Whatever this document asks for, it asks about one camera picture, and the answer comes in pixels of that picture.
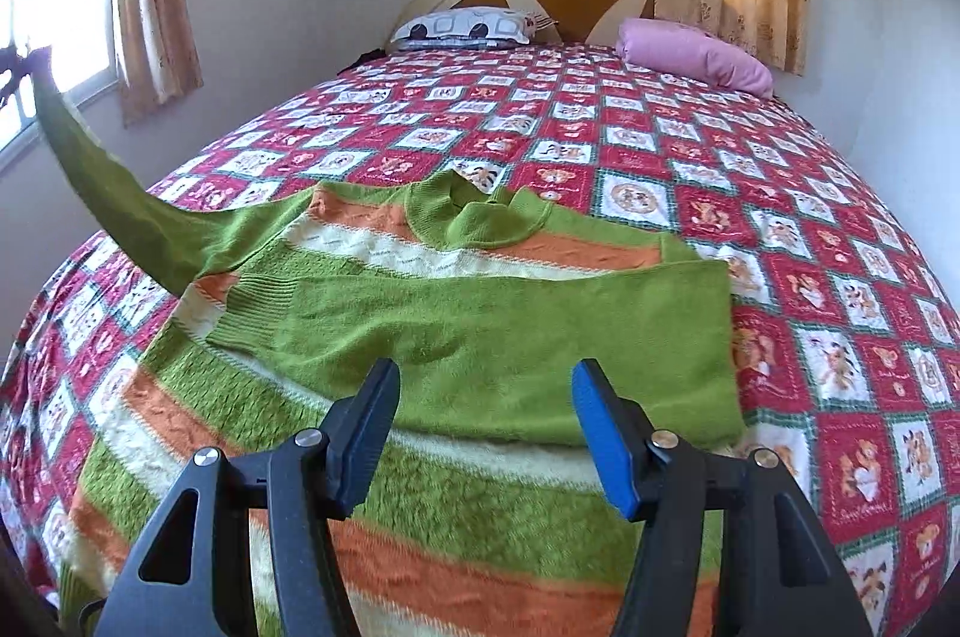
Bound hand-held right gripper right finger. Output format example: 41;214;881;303
571;359;875;637

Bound red printed bear blanket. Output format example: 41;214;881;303
0;41;960;637

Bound dark cloth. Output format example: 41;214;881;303
337;48;385;77

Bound pink pillow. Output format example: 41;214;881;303
616;17;775;100

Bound window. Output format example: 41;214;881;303
0;0;121;173

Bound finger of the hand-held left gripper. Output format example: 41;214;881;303
0;43;53;117

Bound green striped knit sweater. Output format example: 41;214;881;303
34;67;747;637

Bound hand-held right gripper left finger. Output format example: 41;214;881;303
105;358;402;637

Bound white patterned pillow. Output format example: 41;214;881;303
390;5;557;52

